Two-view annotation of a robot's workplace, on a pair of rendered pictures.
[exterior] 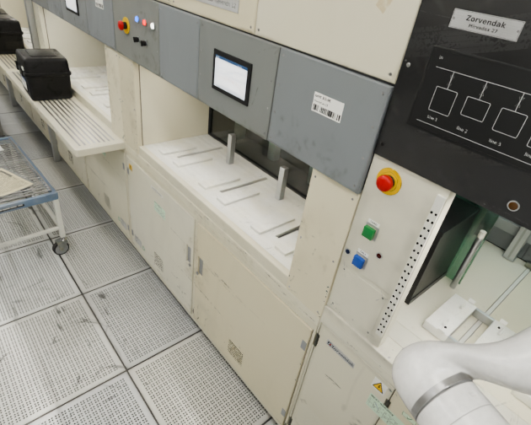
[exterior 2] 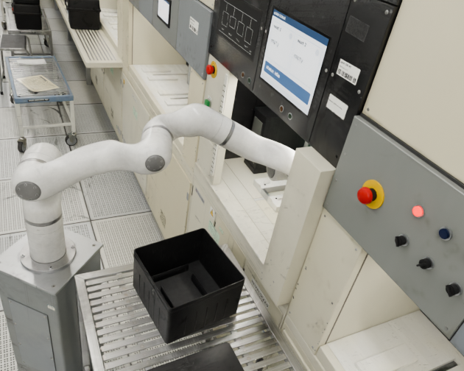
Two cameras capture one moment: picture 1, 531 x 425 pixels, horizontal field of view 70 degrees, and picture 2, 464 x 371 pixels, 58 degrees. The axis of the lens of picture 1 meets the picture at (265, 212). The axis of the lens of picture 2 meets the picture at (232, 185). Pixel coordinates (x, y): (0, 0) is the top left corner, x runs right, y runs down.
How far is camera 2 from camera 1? 113 cm
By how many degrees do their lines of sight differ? 12
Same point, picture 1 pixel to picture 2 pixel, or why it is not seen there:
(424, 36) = not seen: outside the picture
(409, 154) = (217, 51)
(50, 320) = not seen: hidden behind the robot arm
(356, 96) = (202, 18)
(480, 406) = (157, 132)
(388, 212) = (213, 89)
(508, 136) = (240, 35)
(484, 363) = (165, 116)
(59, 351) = not seen: hidden behind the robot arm
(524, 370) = (172, 115)
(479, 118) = (233, 27)
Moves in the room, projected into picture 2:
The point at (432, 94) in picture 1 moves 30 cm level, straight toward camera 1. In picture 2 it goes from (222, 15) to (160, 21)
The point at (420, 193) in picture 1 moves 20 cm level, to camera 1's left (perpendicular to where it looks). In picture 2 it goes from (222, 74) to (176, 61)
